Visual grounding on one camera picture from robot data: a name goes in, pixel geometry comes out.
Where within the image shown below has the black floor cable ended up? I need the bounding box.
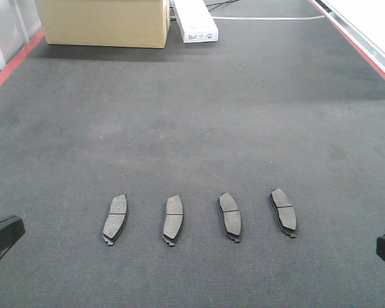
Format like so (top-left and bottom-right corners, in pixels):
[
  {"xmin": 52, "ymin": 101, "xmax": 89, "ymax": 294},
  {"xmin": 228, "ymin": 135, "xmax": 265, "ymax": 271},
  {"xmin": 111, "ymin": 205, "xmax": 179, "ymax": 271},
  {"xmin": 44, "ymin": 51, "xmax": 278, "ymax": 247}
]
[{"xmin": 207, "ymin": 0, "xmax": 241, "ymax": 13}]

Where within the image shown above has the brake pad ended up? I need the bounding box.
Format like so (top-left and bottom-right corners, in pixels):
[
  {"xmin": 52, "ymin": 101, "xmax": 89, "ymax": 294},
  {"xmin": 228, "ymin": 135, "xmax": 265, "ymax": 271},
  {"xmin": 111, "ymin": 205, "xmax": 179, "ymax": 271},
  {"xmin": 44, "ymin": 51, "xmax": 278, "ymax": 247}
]
[
  {"xmin": 103, "ymin": 194, "xmax": 128, "ymax": 246},
  {"xmin": 163, "ymin": 195, "xmax": 184, "ymax": 246},
  {"xmin": 219, "ymin": 192, "xmax": 241, "ymax": 243},
  {"xmin": 270, "ymin": 189, "xmax": 297, "ymax": 238}
]

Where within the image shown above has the cardboard box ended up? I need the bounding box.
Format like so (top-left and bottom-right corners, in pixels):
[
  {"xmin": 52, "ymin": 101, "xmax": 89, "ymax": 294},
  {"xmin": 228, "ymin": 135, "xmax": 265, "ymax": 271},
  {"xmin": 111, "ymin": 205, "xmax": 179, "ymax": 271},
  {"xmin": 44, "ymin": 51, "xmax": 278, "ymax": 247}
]
[{"xmin": 35, "ymin": 0, "xmax": 170, "ymax": 48}]

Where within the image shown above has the long white box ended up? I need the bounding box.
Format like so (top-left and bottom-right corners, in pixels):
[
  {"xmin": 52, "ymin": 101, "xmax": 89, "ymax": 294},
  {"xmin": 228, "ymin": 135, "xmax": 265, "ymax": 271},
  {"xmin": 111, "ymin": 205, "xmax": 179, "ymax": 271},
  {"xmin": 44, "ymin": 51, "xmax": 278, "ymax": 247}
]
[{"xmin": 171, "ymin": 0, "xmax": 219, "ymax": 44}]

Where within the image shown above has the white conveyor side rail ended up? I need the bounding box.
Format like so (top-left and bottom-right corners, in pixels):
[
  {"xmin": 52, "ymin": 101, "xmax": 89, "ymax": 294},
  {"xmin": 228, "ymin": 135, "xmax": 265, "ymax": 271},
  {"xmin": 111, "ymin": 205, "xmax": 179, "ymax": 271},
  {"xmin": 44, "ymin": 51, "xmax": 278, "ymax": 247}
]
[{"xmin": 311, "ymin": 1, "xmax": 385, "ymax": 80}]

